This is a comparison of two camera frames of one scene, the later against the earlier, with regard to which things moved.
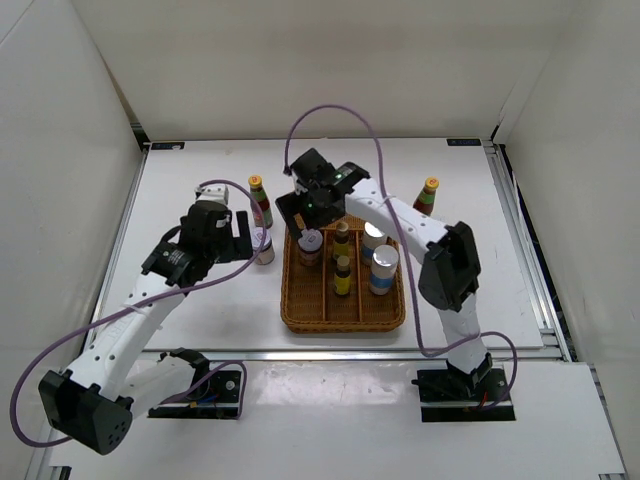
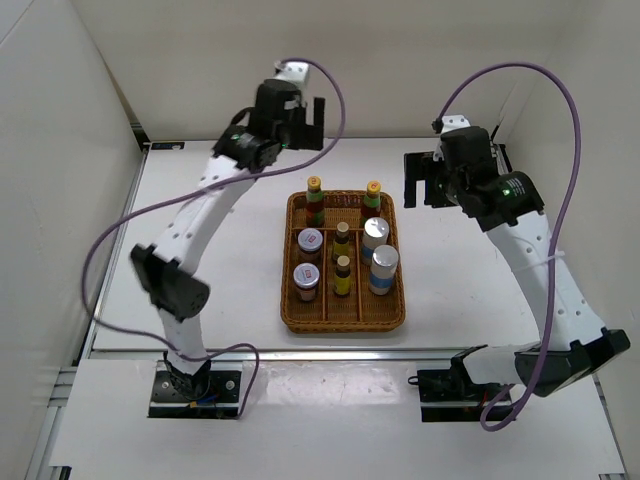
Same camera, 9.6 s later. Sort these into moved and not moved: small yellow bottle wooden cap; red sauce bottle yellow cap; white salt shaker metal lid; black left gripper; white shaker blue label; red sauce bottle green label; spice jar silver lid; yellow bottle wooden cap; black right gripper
Moved: spice jar silver lid; black right gripper; red sauce bottle green label; black left gripper; red sauce bottle yellow cap
Not moved: small yellow bottle wooden cap; white salt shaker metal lid; white shaker blue label; yellow bottle wooden cap
